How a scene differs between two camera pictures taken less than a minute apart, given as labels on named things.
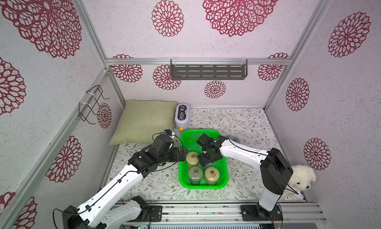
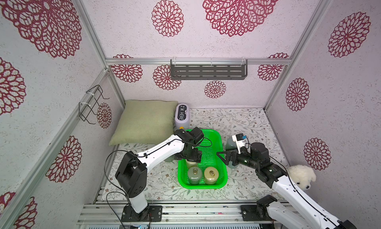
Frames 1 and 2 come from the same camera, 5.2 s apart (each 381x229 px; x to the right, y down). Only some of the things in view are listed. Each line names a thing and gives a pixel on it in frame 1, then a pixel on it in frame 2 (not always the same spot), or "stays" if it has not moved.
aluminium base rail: [300, 212] stays
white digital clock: [182, 116] stays
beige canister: [211, 174] stays
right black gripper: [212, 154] to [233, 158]
